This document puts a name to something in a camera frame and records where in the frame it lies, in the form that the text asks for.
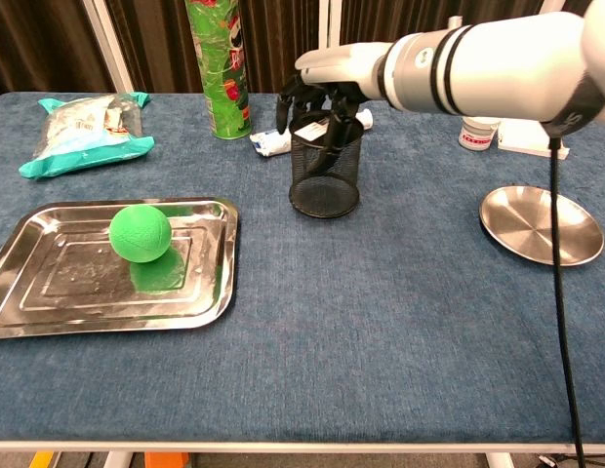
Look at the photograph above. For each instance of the dark brown curtain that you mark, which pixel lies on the dark brown curtain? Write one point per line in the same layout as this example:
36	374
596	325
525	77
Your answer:
39	44
576	6
405	19
278	29

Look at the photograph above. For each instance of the white flat box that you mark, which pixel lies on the white flat box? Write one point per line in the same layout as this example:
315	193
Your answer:
522	141

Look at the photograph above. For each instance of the yellow object under table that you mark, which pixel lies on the yellow object under table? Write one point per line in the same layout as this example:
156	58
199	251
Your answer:
41	460

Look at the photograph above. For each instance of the white partition post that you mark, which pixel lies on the white partition post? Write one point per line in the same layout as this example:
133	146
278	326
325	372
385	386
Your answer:
328	24
109	49
551	7

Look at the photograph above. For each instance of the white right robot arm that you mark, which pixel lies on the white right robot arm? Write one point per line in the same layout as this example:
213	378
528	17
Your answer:
502	68

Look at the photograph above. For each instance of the green rubber ball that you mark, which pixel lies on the green rubber ball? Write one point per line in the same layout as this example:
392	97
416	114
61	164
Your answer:
139	234

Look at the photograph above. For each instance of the white jar red label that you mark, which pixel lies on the white jar red label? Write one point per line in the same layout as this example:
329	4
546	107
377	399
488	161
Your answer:
475	139

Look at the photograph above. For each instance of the orange object under table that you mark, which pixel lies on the orange object under table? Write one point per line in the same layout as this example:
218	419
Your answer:
166	460

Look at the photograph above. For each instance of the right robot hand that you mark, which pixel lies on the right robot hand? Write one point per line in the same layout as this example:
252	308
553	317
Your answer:
341	68

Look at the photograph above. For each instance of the black mesh pen cup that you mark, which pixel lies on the black mesh pen cup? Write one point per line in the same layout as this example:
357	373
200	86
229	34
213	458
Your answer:
324	195

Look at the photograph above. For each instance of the round steel plate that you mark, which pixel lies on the round steel plate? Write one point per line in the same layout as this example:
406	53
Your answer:
527	224

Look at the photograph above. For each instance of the blue table mat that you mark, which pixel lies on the blue table mat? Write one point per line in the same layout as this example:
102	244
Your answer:
356	317

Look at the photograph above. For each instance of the blue white toothpaste tube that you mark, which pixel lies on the blue white toothpaste tube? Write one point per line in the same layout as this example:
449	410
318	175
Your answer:
269	144

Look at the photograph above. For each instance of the rectangular steel tray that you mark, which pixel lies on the rectangular steel tray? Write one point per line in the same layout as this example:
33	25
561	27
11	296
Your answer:
88	292

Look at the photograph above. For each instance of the white table frame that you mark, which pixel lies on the white table frame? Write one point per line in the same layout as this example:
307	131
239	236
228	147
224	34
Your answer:
302	447

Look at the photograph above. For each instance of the teal snack bag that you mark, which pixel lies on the teal snack bag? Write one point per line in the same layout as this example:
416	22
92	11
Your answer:
83	136

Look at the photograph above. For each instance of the green chips can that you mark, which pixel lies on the green chips can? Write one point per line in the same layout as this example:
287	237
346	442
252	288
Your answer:
224	73

